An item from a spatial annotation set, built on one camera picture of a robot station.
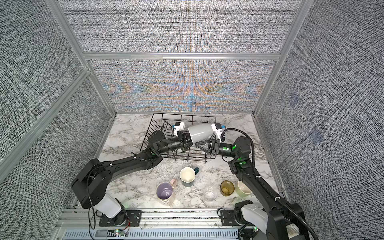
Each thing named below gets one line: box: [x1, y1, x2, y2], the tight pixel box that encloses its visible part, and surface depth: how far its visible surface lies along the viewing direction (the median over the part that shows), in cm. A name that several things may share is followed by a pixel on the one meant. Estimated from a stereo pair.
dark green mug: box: [179, 167, 200, 188], surface depth 81 cm
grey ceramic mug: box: [187, 123, 214, 144], surface depth 66 cm
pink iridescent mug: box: [156, 179, 177, 205], surface depth 77 cm
